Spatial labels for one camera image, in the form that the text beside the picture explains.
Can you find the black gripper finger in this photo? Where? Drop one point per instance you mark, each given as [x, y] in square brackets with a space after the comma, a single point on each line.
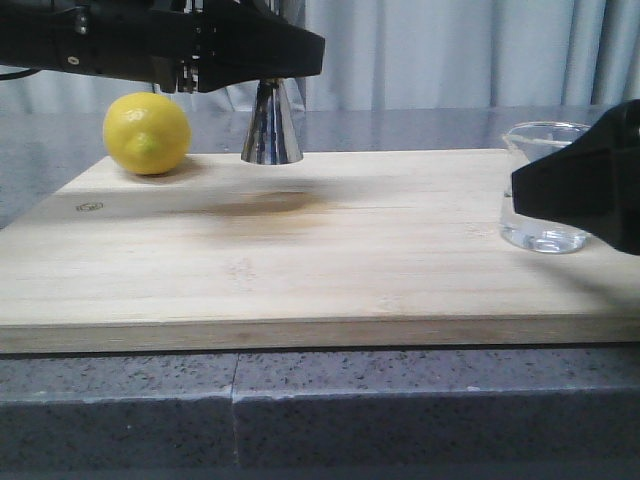
[244, 41]
[592, 184]

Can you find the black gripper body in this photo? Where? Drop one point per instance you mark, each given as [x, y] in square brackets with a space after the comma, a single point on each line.
[144, 41]

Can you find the clear glass beaker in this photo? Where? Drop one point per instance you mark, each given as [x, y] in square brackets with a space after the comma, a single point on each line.
[528, 142]

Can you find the steel hourglass jigger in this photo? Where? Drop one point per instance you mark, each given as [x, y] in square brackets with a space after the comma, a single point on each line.
[271, 138]

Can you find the yellow lemon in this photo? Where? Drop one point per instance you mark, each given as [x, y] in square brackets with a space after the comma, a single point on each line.
[146, 133]

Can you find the grey pleated curtain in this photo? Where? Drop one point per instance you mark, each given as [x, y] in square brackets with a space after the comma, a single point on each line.
[385, 55]

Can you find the light wooden cutting board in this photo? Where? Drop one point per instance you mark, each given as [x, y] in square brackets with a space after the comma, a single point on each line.
[342, 249]

